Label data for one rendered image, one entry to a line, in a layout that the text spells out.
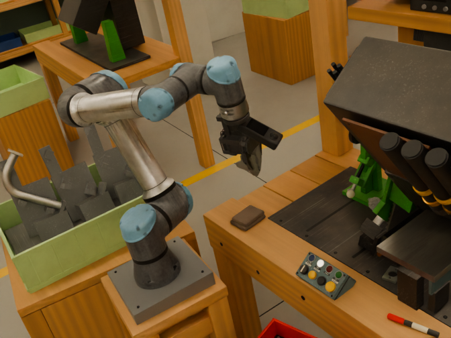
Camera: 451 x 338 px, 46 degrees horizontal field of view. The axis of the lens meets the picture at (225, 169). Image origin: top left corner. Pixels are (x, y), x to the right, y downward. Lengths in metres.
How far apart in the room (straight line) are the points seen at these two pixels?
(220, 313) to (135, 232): 0.39
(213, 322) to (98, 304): 0.51
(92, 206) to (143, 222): 0.60
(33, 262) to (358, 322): 1.11
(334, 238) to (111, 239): 0.83
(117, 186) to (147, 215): 0.61
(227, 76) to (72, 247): 0.99
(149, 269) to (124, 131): 0.43
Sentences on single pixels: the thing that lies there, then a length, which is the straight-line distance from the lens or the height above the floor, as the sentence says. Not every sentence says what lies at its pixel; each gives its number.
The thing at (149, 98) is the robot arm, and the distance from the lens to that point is 1.26.
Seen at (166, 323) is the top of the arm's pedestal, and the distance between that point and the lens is 1.68.
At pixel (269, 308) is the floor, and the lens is 2.81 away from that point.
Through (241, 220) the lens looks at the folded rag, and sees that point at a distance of 1.83.
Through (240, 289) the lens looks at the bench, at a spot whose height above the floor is 0.57.
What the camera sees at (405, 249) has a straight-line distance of 1.35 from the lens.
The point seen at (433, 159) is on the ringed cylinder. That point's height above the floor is 1.51.
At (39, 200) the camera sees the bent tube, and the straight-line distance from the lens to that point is 2.16.
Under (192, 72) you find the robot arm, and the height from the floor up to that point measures 1.55.
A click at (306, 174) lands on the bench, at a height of 0.88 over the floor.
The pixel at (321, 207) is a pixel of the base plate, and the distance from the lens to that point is 1.88.
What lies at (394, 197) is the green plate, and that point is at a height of 1.13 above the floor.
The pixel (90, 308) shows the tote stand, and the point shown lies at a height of 0.66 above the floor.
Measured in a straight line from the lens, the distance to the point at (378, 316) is 1.51.
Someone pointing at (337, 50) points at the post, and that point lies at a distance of 2.04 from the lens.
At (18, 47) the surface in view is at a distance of 7.74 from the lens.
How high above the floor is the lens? 2.00
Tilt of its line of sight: 30 degrees down
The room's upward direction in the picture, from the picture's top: 12 degrees counter-clockwise
